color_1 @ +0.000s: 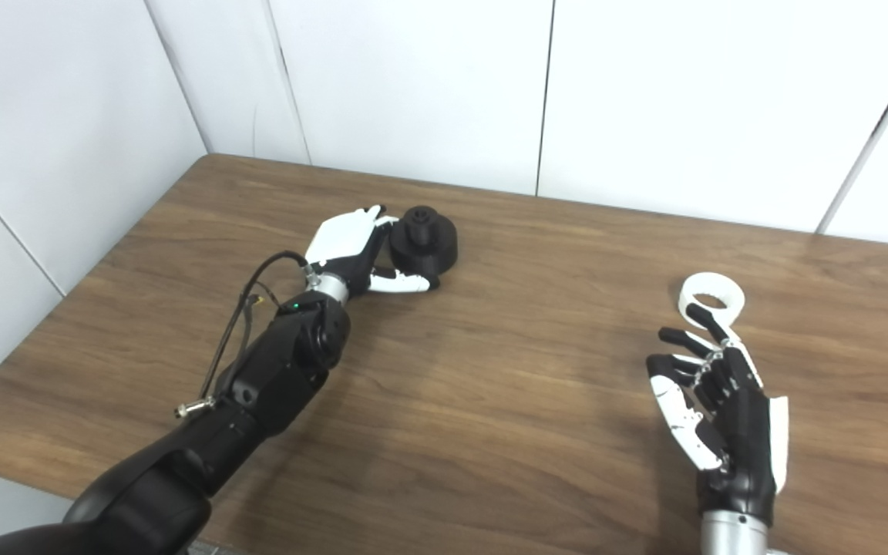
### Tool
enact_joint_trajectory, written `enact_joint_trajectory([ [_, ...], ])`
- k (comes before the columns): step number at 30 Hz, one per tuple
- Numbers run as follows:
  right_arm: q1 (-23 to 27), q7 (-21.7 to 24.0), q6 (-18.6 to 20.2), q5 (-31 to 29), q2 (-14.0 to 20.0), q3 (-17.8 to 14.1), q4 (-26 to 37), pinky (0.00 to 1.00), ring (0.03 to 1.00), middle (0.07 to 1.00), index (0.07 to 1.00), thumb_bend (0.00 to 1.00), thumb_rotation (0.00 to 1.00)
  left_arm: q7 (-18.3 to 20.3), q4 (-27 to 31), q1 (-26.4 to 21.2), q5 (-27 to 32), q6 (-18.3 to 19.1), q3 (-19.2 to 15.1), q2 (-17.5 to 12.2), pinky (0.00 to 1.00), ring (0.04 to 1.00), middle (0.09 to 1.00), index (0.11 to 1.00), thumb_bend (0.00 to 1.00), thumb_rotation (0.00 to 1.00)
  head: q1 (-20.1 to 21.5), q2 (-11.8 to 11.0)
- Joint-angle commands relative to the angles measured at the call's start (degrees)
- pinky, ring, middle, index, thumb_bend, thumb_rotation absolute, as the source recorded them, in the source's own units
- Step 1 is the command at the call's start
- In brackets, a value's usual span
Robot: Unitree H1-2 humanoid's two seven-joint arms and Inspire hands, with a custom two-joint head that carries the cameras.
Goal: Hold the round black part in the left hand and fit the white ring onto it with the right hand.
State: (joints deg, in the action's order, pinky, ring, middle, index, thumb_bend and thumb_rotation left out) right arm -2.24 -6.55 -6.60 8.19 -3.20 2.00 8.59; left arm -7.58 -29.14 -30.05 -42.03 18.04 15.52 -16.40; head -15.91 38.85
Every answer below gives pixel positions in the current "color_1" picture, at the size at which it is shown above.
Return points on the white and black left hand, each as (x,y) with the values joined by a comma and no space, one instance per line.
(340,239)

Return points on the white and black right hand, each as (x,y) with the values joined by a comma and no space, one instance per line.
(745,432)

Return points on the round black part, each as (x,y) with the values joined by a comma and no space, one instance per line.
(428,243)

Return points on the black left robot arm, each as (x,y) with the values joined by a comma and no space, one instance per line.
(274,378)

